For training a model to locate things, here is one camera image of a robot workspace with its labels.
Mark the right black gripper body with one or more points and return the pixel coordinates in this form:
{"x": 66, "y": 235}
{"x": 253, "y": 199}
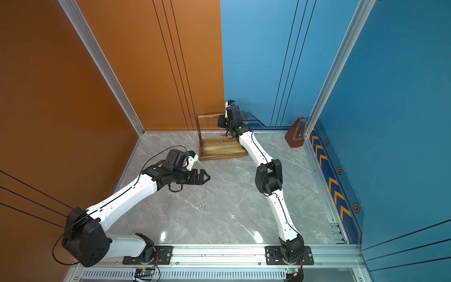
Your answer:
{"x": 225, "y": 122}

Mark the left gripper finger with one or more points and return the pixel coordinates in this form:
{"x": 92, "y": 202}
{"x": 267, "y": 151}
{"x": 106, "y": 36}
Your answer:
{"x": 199, "y": 172}
{"x": 202, "y": 179}

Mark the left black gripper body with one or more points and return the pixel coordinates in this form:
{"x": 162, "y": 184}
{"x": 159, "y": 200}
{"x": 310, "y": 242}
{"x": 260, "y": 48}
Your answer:
{"x": 185, "y": 177}

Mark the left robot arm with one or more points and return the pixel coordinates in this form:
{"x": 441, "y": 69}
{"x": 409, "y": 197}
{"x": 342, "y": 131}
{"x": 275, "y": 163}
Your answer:
{"x": 85, "y": 234}

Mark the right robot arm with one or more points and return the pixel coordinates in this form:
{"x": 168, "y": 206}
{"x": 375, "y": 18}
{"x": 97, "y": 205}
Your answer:
{"x": 268, "y": 180}

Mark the wooden jewelry display stand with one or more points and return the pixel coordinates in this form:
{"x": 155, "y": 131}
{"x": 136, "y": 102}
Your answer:
{"x": 214, "y": 142}

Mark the red corner block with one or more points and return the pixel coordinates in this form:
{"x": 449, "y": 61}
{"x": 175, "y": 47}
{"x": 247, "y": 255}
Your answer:
{"x": 296, "y": 134}

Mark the left green circuit board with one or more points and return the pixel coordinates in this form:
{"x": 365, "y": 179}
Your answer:
{"x": 142, "y": 273}

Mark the green circuit board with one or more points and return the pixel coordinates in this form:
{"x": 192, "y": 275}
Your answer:
{"x": 142, "y": 273}
{"x": 291, "y": 271}

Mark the right green circuit board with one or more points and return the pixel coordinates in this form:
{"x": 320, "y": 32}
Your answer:
{"x": 291, "y": 271}

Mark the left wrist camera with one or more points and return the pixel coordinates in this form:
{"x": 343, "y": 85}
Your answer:
{"x": 191, "y": 160}

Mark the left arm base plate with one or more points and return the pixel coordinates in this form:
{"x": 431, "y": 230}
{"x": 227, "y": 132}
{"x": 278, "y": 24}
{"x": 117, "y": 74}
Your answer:
{"x": 159, "y": 255}

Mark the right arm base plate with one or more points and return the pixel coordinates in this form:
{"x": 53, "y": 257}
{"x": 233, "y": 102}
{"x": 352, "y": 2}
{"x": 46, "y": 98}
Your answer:
{"x": 274, "y": 257}

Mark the aluminium front rail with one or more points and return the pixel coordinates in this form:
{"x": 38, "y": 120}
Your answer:
{"x": 253, "y": 255}

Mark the right aluminium corner post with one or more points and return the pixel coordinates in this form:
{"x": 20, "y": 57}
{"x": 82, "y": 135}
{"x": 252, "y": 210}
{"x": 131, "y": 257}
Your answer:
{"x": 353, "y": 31}

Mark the aluminium corner post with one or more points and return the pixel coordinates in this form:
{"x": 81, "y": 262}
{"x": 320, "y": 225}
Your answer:
{"x": 82, "y": 28}
{"x": 353, "y": 31}

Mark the left aluminium corner post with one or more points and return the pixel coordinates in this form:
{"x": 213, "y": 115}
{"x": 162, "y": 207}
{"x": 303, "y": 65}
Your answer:
{"x": 82, "y": 28}

